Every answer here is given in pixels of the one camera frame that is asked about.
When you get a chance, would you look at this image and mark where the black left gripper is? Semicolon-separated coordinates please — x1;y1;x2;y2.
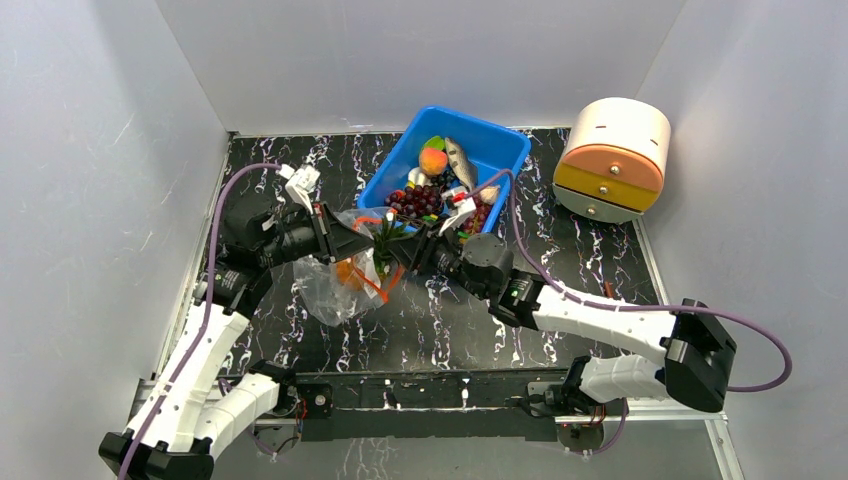
260;201;375;268

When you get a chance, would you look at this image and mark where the toy pineapple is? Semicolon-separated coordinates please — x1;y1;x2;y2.
335;215;410;302

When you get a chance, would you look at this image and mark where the clear zip top bag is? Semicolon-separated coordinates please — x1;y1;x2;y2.
293;247;405;327

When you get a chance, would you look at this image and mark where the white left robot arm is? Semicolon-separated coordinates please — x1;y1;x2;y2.
98;203;373;479

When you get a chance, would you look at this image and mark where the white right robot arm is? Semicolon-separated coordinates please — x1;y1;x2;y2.
386;231;736;414

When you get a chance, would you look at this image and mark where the dark red grape bunch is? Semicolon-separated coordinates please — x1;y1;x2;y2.
384;185;444;219

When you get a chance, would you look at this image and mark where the light red grape bunch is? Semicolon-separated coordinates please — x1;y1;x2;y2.
462;203;492;235

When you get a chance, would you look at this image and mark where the toy garlic bulb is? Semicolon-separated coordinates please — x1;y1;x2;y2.
478;185;500;206

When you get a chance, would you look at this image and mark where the toy peach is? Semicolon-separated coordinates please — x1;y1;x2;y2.
418;147;448;177

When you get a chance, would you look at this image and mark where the toy fish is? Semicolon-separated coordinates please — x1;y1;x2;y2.
444;137;478;191

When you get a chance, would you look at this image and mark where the blue plastic bin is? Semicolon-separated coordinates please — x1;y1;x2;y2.
357;106;531;237

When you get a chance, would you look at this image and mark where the round drawer cabinet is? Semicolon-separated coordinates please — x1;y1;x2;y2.
552;97;671;224

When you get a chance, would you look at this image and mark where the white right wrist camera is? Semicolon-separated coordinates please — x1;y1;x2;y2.
438;186;477;236

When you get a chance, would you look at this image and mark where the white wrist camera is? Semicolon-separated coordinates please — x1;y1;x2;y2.
438;186;477;236
277;164;320;216

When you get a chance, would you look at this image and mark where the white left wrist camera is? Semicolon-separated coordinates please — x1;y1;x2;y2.
277;164;320;216

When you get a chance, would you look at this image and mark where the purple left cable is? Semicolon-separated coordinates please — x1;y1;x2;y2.
115;162;293;480

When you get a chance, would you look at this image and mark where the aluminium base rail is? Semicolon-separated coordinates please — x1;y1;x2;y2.
129;367;727;444

